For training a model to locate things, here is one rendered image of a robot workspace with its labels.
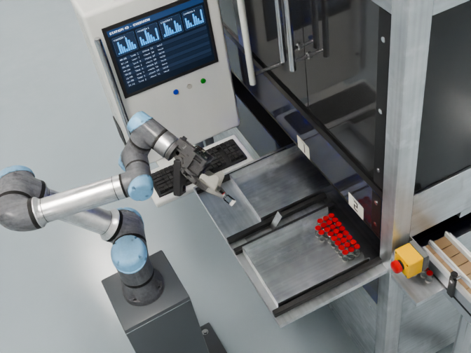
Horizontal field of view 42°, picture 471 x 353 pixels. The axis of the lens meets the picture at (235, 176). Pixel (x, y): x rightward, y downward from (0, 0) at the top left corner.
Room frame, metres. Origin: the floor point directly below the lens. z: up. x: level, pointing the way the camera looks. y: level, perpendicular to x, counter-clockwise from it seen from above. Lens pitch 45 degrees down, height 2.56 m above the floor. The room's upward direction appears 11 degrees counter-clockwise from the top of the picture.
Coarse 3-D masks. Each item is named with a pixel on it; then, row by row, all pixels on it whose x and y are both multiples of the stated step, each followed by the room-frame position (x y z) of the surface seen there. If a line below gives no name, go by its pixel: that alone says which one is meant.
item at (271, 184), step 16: (272, 160) 1.70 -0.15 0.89; (288, 160) 1.69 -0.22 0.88; (304, 160) 1.67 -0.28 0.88; (240, 176) 1.66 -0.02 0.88; (256, 176) 1.64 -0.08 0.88; (272, 176) 1.62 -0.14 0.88; (288, 176) 1.61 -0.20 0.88; (304, 176) 1.59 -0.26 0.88; (320, 176) 1.57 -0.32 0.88; (240, 192) 1.56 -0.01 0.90; (256, 192) 1.56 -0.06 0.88; (272, 192) 1.54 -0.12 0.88; (288, 192) 1.53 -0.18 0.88; (304, 192) 1.51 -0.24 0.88; (320, 192) 1.48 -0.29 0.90; (256, 208) 1.48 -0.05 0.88; (272, 208) 1.47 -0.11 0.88; (288, 208) 1.44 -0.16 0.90
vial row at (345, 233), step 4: (332, 216) 1.33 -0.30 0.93; (332, 220) 1.32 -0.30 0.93; (336, 220) 1.31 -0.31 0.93; (336, 224) 1.30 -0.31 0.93; (340, 224) 1.29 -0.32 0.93; (336, 228) 1.29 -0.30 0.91; (340, 228) 1.28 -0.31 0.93; (344, 228) 1.27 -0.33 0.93; (340, 232) 1.27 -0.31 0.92; (344, 232) 1.26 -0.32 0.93; (348, 232) 1.25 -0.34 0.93; (344, 236) 1.25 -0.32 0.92; (348, 236) 1.24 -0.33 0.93; (352, 236) 1.23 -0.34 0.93; (348, 240) 1.22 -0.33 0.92; (352, 240) 1.22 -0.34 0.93; (352, 244) 1.20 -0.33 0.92; (356, 244) 1.20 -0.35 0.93; (356, 248) 1.18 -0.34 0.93; (356, 252) 1.18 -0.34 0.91; (356, 256) 1.18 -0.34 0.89
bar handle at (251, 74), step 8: (240, 0) 1.81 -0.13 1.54; (240, 8) 1.81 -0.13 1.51; (240, 16) 1.82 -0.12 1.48; (240, 24) 1.82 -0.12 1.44; (248, 32) 1.82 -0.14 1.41; (248, 40) 1.82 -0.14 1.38; (248, 48) 1.81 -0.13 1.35; (248, 56) 1.81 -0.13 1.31; (248, 64) 1.82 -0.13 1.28; (248, 72) 1.82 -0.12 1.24; (256, 72) 1.83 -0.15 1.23; (264, 72) 1.83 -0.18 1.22
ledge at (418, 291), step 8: (400, 272) 1.09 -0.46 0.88; (400, 280) 1.06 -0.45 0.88; (408, 280) 1.06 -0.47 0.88; (416, 280) 1.05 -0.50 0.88; (424, 280) 1.04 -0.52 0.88; (432, 280) 1.04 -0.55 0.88; (400, 288) 1.04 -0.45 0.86; (408, 288) 1.03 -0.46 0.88; (416, 288) 1.02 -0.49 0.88; (424, 288) 1.02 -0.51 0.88; (432, 288) 1.01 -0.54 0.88; (440, 288) 1.00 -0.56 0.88; (408, 296) 1.01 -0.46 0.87; (416, 296) 0.99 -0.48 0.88; (424, 296) 0.99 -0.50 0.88; (432, 296) 0.99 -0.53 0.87; (416, 304) 0.97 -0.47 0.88
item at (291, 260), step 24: (312, 216) 1.37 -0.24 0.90; (264, 240) 1.31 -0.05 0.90; (288, 240) 1.31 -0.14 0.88; (312, 240) 1.28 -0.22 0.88; (264, 264) 1.23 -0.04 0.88; (288, 264) 1.21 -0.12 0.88; (312, 264) 1.19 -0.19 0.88; (336, 264) 1.17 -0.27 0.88; (360, 264) 1.14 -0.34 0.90; (288, 288) 1.11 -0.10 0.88; (312, 288) 1.08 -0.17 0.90
